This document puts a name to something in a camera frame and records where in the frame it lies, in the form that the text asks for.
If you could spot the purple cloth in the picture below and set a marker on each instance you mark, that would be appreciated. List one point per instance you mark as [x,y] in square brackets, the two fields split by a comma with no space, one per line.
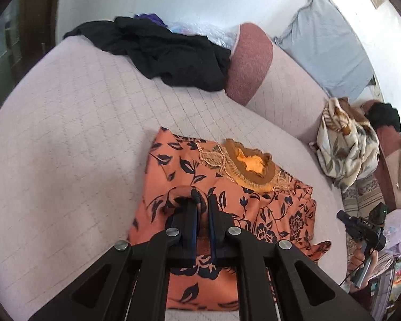
[150,19]

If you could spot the grey pillow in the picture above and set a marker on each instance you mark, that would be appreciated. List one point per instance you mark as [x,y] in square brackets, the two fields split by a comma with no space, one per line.
[327,46]

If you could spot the striped sofa cushion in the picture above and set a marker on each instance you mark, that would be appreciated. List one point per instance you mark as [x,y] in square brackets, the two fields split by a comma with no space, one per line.
[364,194]

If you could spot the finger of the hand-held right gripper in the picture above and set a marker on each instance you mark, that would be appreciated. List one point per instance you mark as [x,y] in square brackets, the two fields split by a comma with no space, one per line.
[346,220]

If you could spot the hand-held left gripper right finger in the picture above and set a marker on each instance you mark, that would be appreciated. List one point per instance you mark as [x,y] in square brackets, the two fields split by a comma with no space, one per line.
[215,230]

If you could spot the black clothes pile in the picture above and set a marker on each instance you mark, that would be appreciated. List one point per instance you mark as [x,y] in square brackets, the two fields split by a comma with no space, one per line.
[173,57]

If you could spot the brown cloth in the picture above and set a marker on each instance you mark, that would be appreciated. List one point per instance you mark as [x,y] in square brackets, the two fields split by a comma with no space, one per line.
[354,110]

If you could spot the cream floral blanket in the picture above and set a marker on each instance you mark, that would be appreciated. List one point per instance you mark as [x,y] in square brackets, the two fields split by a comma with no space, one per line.
[347,150]

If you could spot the clear plastic bag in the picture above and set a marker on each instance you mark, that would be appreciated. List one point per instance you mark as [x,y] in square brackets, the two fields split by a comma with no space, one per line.
[217,36]

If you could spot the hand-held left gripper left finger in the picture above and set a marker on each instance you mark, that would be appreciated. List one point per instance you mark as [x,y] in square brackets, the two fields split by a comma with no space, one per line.
[192,230]

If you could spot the black cloth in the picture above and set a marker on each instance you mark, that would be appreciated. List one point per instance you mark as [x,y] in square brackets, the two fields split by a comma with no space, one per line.
[384,117]

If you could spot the lilac cloth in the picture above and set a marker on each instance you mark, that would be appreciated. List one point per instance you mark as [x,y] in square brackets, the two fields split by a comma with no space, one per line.
[399,230]

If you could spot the person's right hand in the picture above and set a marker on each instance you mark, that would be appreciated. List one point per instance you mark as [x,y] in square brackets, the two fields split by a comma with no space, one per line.
[357,257]

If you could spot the orange floral blouse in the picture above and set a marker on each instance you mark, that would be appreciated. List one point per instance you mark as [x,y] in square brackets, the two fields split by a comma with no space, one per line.
[173,180]

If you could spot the pink quilted sofa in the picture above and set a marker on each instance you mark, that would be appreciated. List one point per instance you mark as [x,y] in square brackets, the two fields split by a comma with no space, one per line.
[70,123]

